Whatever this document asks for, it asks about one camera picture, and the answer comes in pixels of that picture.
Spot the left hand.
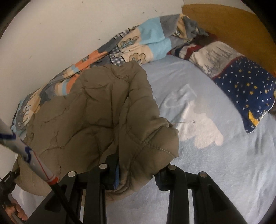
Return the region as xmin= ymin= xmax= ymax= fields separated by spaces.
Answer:
xmin=5 ymin=199 xmax=28 ymax=223

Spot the navy star pattern pillow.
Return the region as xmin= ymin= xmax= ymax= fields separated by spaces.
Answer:
xmin=171 ymin=41 xmax=275 ymax=133

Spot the olive green padded jacket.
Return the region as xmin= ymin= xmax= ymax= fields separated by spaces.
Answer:
xmin=24 ymin=62 xmax=179 ymax=203

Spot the light blue fleece bed blanket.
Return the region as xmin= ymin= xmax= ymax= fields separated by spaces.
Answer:
xmin=13 ymin=54 xmax=276 ymax=224

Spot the patchwork cartoon quilt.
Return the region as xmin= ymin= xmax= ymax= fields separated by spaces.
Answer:
xmin=11 ymin=14 xmax=208 ymax=135

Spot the wooden headboard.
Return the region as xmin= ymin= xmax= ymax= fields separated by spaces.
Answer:
xmin=182 ymin=4 xmax=275 ymax=76

